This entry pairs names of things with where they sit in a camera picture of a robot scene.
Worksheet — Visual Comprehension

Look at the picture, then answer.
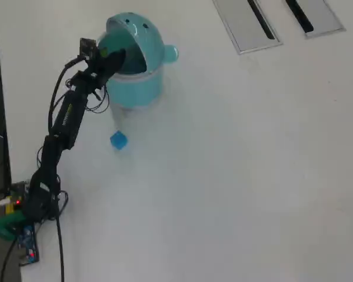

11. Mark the controller board with red LED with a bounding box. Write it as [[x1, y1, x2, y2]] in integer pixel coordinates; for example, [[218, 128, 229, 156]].
[[11, 181, 30, 206]]

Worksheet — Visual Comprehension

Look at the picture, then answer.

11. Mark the blue circuit board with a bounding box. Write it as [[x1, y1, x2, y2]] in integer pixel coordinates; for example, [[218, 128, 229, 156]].
[[16, 224, 41, 265]]

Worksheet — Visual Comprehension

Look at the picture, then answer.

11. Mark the thin black power cable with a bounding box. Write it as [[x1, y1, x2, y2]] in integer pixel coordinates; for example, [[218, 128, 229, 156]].
[[0, 240, 18, 282]]

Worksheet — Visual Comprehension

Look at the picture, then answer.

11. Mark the thick black camera cable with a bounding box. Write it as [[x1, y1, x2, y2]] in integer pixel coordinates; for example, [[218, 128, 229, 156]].
[[48, 55, 86, 282]]

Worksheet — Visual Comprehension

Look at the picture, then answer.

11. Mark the green table clamp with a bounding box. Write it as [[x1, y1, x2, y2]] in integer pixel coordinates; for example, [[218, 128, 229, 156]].
[[0, 213, 27, 241]]

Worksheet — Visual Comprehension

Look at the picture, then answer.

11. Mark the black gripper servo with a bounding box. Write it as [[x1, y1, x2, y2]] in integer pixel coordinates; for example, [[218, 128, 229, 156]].
[[73, 48, 128, 89]]

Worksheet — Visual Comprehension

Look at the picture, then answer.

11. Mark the blue lego cube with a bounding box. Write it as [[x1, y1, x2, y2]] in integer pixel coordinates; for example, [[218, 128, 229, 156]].
[[109, 130, 129, 151]]

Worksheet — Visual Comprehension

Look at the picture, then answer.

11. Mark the white cable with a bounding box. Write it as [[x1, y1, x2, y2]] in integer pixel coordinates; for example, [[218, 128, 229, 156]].
[[0, 197, 12, 220]]

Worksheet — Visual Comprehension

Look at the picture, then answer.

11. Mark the grey table cable hatch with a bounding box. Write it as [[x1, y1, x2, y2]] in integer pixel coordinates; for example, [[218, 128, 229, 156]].
[[212, 0, 283, 55], [284, 0, 347, 39]]

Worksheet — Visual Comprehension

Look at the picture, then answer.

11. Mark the teal domed plastic bin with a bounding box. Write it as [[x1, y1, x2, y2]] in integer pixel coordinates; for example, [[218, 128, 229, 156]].
[[95, 11, 179, 110]]

